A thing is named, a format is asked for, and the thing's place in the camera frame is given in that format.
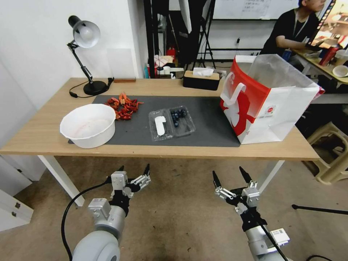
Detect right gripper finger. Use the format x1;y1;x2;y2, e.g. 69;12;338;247
239;166;259;191
212;170;240;203

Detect clear plastic takeout container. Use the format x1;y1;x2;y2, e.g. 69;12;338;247
148;105;197;142

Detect red and white takeout bag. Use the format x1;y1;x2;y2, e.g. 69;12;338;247
219;54;326;145

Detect black tissue box wooden lid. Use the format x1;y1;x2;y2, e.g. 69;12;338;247
182;70;220;91

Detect white plastic bowl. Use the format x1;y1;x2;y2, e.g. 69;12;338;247
59;103;117;149

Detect red crayfish shell pile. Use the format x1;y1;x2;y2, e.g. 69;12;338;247
104;92;145;122

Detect black rod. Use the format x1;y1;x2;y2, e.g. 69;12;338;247
291;204;348;216

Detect dark grey desk mat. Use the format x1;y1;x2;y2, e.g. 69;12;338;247
67;95;241;148

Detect blueberries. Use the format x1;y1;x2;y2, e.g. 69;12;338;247
169;108;190;128

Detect beige plastic stool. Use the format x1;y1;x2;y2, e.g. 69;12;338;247
305;121;348;186

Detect wooden table with white legs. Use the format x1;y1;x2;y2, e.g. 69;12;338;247
0;77;321;207

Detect white cabinet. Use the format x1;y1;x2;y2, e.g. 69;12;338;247
0;155;47;232

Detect white tissue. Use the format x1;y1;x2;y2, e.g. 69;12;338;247
192;67;215;78

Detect person's desk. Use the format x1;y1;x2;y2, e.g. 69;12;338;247
294;48;348;83

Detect black metal rack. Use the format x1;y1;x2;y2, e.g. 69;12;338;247
144;0;170;80

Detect black and white desk lamp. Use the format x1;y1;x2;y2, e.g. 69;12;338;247
67;15;108;96

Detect small white bowl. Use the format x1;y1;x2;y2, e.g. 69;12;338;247
332;65;348;78

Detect red bottle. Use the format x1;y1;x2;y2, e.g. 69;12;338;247
318;46;339;67

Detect black folding stand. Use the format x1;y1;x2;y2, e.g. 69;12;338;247
190;0;218;71

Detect pale drink cup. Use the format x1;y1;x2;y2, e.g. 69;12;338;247
335;49;348;67

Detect person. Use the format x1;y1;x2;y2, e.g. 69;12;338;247
260;0;327;73

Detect whiteboard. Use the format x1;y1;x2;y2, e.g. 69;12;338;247
212;0;303;20

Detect computer monitor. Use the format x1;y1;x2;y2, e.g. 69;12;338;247
310;0;348;50

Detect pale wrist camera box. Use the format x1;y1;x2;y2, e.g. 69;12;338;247
241;187;261;209
111;171;129;190

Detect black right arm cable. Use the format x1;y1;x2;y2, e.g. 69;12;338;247
253;213;289;261

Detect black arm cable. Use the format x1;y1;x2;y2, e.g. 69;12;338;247
61;181;112;261
253;213;289;261

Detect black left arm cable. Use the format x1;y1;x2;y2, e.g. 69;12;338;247
61;181;112;261

